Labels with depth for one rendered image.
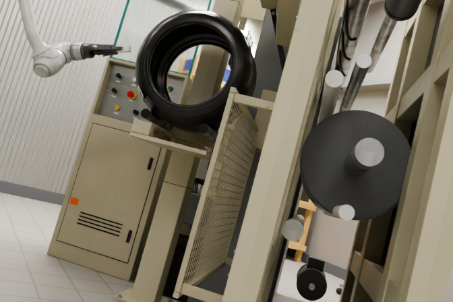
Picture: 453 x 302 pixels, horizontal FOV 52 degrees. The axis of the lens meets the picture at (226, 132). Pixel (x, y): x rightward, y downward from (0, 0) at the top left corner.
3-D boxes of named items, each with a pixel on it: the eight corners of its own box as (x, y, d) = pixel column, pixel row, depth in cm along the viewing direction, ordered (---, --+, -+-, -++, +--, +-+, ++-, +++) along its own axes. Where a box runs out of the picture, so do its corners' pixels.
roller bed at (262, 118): (252, 150, 251) (265, 98, 254) (278, 157, 248) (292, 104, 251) (247, 145, 231) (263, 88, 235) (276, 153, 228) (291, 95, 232)
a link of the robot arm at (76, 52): (79, 46, 239) (89, 45, 238) (77, 63, 238) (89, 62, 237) (70, 39, 230) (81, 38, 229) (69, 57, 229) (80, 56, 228)
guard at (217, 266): (222, 263, 234) (257, 131, 242) (225, 265, 233) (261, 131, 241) (172, 296, 146) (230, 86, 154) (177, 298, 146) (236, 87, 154)
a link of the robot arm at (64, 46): (81, 57, 241) (70, 67, 230) (52, 58, 244) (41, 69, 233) (75, 37, 236) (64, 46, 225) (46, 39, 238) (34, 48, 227)
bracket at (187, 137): (156, 133, 248) (160, 115, 249) (226, 152, 240) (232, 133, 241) (154, 132, 245) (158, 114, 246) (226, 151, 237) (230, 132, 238)
